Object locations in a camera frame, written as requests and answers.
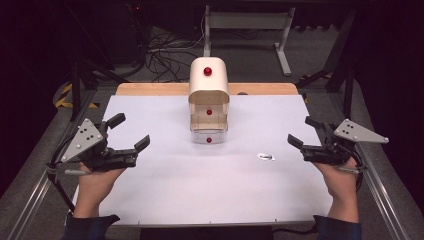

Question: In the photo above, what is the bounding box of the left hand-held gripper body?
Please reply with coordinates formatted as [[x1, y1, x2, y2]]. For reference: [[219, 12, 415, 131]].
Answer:
[[60, 118, 138, 173]]

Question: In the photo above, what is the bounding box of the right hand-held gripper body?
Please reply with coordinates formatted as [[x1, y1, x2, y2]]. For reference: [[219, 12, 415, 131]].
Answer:
[[299, 118, 390, 167]]

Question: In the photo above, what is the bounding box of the person's left hand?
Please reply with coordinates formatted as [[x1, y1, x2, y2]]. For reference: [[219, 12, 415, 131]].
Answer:
[[73, 162, 127, 219]]

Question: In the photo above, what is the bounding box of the person's right hand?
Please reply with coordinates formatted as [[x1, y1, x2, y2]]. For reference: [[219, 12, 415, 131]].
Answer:
[[312, 156, 360, 224]]

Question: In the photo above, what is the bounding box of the yellow black hazard tape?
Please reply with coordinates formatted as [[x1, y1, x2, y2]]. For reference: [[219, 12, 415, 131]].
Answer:
[[54, 83, 100, 110]]

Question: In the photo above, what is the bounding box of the black metal stand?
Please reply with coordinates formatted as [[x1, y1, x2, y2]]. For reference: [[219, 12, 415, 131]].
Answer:
[[64, 0, 132, 122], [295, 9, 357, 118]]

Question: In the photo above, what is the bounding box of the clear drawer with red knob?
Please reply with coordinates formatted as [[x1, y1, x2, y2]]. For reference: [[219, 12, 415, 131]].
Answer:
[[190, 128, 229, 145]]

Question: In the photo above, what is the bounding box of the wooden drawer with red knob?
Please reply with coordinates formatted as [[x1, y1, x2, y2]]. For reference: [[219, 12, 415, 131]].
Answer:
[[189, 101, 230, 132]]

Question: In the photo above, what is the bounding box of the white table mat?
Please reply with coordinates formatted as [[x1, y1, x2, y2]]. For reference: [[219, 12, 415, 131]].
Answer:
[[73, 94, 334, 227]]

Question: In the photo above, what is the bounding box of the beige toy mailbox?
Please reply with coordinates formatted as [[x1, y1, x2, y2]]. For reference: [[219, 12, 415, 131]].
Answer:
[[188, 56, 231, 133]]

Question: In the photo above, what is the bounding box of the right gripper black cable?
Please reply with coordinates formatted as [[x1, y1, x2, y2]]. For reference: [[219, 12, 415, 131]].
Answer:
[[343, 143, 368, 193]]

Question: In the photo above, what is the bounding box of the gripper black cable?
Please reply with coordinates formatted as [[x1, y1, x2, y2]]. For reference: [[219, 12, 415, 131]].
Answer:
[[343, 143, 368, 193], [45, 133, 77, 214]]

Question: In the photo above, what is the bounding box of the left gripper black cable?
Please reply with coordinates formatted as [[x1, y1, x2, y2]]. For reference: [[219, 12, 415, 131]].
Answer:
[[45, 133, 77, 214]]

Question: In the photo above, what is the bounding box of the aluminium rail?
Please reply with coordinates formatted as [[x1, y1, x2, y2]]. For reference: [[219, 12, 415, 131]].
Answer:
[[328, 91, 412, 240], [5, 89, 98, 240]]

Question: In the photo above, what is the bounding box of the bundle of floor cables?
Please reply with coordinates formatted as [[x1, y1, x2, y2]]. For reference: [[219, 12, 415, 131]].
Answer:
[[145, 26, 205, 84]]

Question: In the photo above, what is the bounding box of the white metal desk frame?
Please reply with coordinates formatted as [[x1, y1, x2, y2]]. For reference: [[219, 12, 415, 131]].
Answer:
[[202, 4, 297, 78]]

